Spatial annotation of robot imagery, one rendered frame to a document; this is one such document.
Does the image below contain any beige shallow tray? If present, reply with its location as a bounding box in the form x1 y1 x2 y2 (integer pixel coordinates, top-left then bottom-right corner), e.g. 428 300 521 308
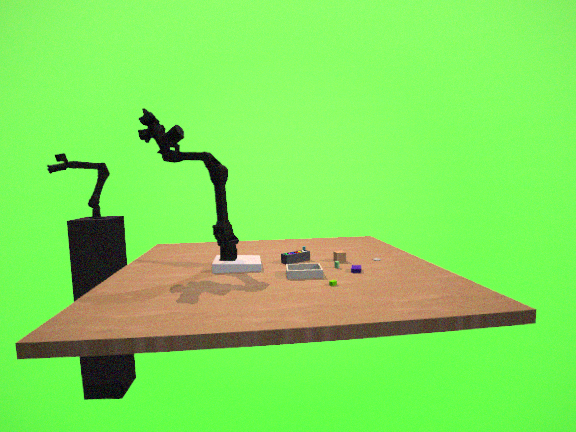
286 263 323 279

